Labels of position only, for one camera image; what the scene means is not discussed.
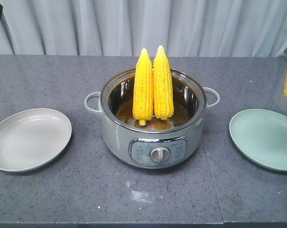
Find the grey-green electric cooking pot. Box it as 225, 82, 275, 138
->
84, 69, 220, 169

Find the grey pleated curtain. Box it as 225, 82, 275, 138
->
0, 0, 287, 57

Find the beige round plate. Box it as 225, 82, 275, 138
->
0, 108, 72, 172

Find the light green round plate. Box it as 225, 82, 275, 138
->
229, 109, 287, 171

